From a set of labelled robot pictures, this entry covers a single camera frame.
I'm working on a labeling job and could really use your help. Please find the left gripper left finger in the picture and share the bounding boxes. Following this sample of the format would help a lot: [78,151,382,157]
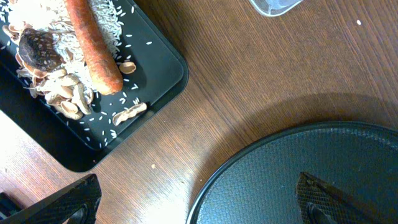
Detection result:
[1,174,101,224]

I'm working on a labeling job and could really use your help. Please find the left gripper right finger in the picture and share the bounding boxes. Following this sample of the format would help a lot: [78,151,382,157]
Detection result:
[295,172,386,224]

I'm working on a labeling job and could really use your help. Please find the orange carrot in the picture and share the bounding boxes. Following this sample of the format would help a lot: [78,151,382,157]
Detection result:
[64,0,123,95]

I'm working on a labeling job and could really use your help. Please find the brown food scrap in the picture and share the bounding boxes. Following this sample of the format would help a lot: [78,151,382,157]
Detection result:
[18,28,62,72]

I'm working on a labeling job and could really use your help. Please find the rice pile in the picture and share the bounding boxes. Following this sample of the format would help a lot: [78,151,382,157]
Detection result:
[0,0,153,149]

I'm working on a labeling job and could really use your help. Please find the black waste bin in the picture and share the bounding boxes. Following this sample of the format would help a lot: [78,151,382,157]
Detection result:
[1,0,188,172]

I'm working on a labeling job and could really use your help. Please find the round black tray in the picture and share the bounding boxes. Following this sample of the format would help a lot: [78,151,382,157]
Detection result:
[187,121,397,223]

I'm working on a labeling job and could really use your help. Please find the long peanut shell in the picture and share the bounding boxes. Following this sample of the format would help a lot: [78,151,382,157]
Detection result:
[112,103,147,126]

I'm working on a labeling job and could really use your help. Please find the peanut shell pile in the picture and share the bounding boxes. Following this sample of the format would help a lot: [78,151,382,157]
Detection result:
[2,24,94,120]

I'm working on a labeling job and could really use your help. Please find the single peanut shell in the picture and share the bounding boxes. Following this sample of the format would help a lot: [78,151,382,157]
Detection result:
[119,62,137,74]

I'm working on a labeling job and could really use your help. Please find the clear plastic bin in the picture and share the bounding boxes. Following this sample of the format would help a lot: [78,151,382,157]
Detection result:
[249,0,303,17]

